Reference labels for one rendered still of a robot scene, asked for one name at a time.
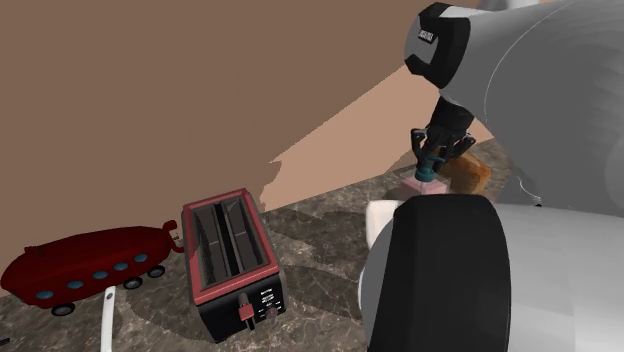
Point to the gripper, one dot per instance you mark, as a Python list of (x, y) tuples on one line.
[(449, 122)]

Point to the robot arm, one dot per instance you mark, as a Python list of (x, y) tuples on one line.
[(560, 97)]

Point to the brown bread loaf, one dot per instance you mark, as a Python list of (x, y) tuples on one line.
[(469, 175)]

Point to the pink bottle with teal pump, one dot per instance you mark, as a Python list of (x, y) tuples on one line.
[(425, 185)]

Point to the white box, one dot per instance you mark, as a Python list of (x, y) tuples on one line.
[(380, 219)]

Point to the red and black toaster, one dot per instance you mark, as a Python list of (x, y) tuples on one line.
[(234, 263)]

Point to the dark red toy bus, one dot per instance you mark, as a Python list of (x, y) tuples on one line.
[(83, 265)]

